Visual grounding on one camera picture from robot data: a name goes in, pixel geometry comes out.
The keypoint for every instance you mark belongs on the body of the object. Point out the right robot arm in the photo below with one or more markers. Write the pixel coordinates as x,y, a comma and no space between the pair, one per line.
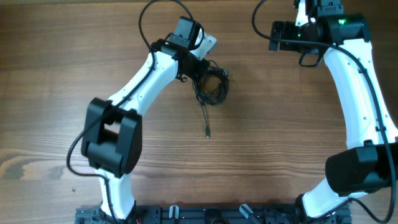
369,163

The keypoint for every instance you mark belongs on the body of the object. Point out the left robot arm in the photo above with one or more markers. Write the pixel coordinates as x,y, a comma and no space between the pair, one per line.
112,138

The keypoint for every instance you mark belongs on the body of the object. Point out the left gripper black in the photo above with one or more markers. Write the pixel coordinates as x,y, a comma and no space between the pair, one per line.
203,66

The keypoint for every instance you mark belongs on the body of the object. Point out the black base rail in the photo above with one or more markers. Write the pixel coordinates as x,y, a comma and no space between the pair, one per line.
281,213

